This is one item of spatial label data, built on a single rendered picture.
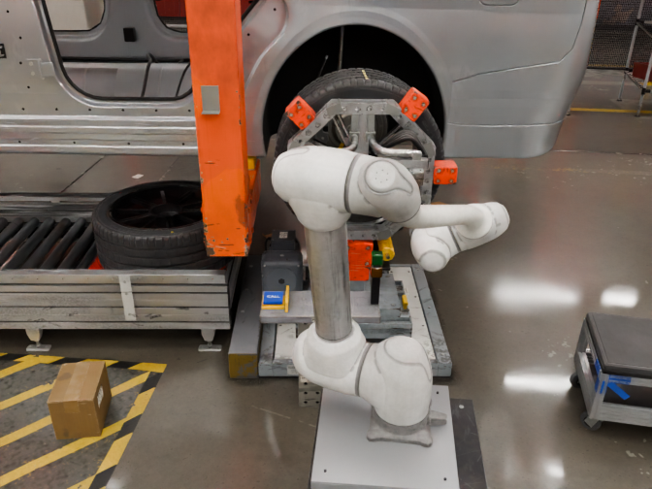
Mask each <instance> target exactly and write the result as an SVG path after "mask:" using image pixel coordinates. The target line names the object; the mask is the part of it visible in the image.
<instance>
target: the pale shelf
mask: <svg viewBox="0 0 652 489"><path fill-rule="evenodd" d="M264 292H283V295H284V296H285V293H286V291H263V295H264ZM263 295H262V301H263ZM350 299H351V317H352V319H353V320H354V321H355V322H356V323H380V319H381V316H380V310H379V306H371V305H370V299H371V291H350ZM259 321H260V323H313V322H314V314H313V305H312V296H311V291H289V302H288V312H285V299H284V310H262V302H261V309H260V315H259Z"/></svg>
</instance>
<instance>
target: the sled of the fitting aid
mask: <svg viewBox="0 0 652 489"><path fill-rule="evenodd" d="M395 284H396V288H397V293H398V297H399V302H400V306H401V316H400V317H381V319H380V323H357V324H358V325H359V327H360V329H361V332H362V333H363V335H364V337H365V339H388V338H391V337H394V336H405V337H410V338H411V335H412V320H411V316H410V312H409V307H408V298H407V295H406V292H405V289H404V285H403V281H402V280H395ZM303 291H308V281H307V280H304V283H303Z"/></svg>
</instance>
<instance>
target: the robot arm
mask: <svg viewBox="0 0 652 489"><path fill-rule="evenodd" d="M272 184H273V187H274V190H275V193H276V194H277V195H278V196H279V197H280V198H281V199H282V200H283V201H285V202H288V203H289V205H290V207H291V208H292V210H293V212H294V213H295V214H296V215H297V218H298V220H299V221H300V222H301V223H302V224H303V225H304V228H305V238H306V247H307V256H308V264H309V270H310V287H311V296H312V305H313V314H314V322H313V323H312V324H311V325H310V327H309V328H308V329H307V330H306V331H304V332H303V333H301V334H300V336H299V337H298V339H297V340H296V341H295V343H294V346H293V350H292V361H293V364H294V366H295V369H296V370H297V371H298V372H299V373H300V374H301V375H302V376H303V377H304V378H306V379H307V380H309V381H310V382H312V383H314V384H317V385H319V386H322V387H325V388H328V389H331V390H334V391H337V392H340V393H344V394H347V395H353V396H357V397H361V398H362V399H364V400H365V401H367V402H368V403H369V404H371V405H372V410H371V420H370V427H369V430H368V432H367V436H366V438H367V440H368V441H370V442H375V441H390V442H399V443H409V444H417V445H421V446H423V447H431V446H432V444H433V439H432V436H431V433H430V426H437V425H445V424H446V422H447V421H446V418H447V415H446V414H445V413H441V412H438V411H434V410H431V405H432V399H431V395H432V384H433V374H432V367H431V362H430V359H429V356H428V354H427V352H426V350H425V348H424V346H423V345H422V344H421V343H420V342H418V341H416V340H415V339H412V338H410V337H405V336H394V337H391V338H388V339H386V340H384V341H382V342H381V343H372V342H367V341H366V339H365V337H364V335H363V333H362V332H361V329H360V327H359V325H358V324H357V323H356V322H355V321H354V320H353V319H352V317H351V299H350V281H349V264H348V246H347V229H346V222H347V221H348V219H349V218H350V215H351V214H352V213H354V214H362V215H368V216H374V217H383V218H385V219H386V220H388V221H390V222H393V223H397V224H399V225H401V226H403V227H407V228H409V234H410V239H411V241H410V245H411V251H412V254H413V256H414V258H415V260H416V261H417V263H418V264H419V266H420V267H421V268H422V269H424V270H426V271H428V272H437V271H440V270H441V269H443V268H444V267H445V265H446V264H447V262H448V261H449V259H450V258H451V257H452V256H454V255H455V254H457V253H459V252H461V251H464V250H467V249H471V248H474V247H477V246H479V245H483V244H485V243H488V242H490V241H492V240H494V239H496V238H498V237H499V236H500V235H501V234H502V233H503V232H504V231H505V230H506V229H507V227H508V224H509V216H508V213H507V211H506V209H505V207H504V206H503V205H501V204H499V203H484V204H469V205H431V204H429V205H427V204H426V203H425V201H422V199H421V196H420V190H419V187H418V184H417V182H416V181H415V179H414V177H413V176H412V174H411V173H410V172H409V171H408V169H407V168H406V167H405V166H403V165H402V164H401V163H399V162H397V161H395V160H392V159H388V158H379V157H374V156H370V155H366V154H360V153H356V152H352V151H349V150H346V149H341V148H334V147H317V146H306V147H295V148H291V149H289V150H288V151H286V152H284V153H282V154H281V155H280V156H279V157H278V158H277V160H276V162H275V165H274V167H273V171H272ZM451 230H452V231H451ZM452 232H453V233H452ZM455 239H456V240H455ZM459 247H460V248H459Z"/></svg>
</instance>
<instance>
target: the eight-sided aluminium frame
mask: <svg viewBox="0 0 652 489"><path fill-rule="evenodd" d="M356 109H358V110H356ZM368 109H369V110H368ZM336 114H390V115H391V116H392V117H393V118H394V119H395V120H396V121H397V122H398V123H399V124H400V125H401V126H402V127H403V128H404V129H409V130H411V131H413V132H414V133H415V134H416V135H417V137H418V138H419V140H420V142H421V144H422V145H423V146H424V147H425V149H426V151H427V153H428V159H429V167H428V169H423V171H424V182H423V185H420V196H421V199H422V201H425V203H426V204H427V205H429V204H430V203H431V198H432V196H431V194H432V184H433V174H434V165H435V155H436V146H435V144H434V142H433V141H432V140H431V139H430V137H429V136H427V135H426V134H425V133H424V131H423V130H422V129H421V128H420V127H419V126H418V125H417V124H416V123H415V122H413V121H411V120H410V119H409V118H408V117H407V116H406V115H404V114H403V113H401V107H400V105H399V104H398V103H397V102H396V101H395V100H394V99H340V98H339V99H331V100H330V101H329V102H328V103H326V104H325V106H324V107H323V108H322V109H321V110H320V111H319V112H318V113H316V114H315V120H314V121H313V122H312V123H311V124H310V125H309V126H308V127H306V128H305V129H304V130H303V131H302V130H301V129H300V130H299V131H298V132H297V133H296V134H295V135H293V136H292V138H291V139H290V140H289V141H288V145H287V151H288V150H289V149H291V148H295V147H302V146H303V145H304V144H305V143H306V142H308V141H309V140H310V139H311V138H312V137H313V136H314V135H315V134H316V133H317V132H318V131H319V130H320V129H321V128H322V127H323V126H324V125H325V124H326V123H327V122H328V121H330V120H331V119H332V118H333V117H334V116H335V115H336ZM402 227H403V226H401V225H399V224H397V223H393V222H390V221H388V220H386V221H384V222H383V223H382V224H346V229H347V239H348V240H379V241H381V240H387V239H388V238H390V237H392V235H393V234H394V233H396V232H397V231H398V230H399V229H400V228H402Z"/></svg>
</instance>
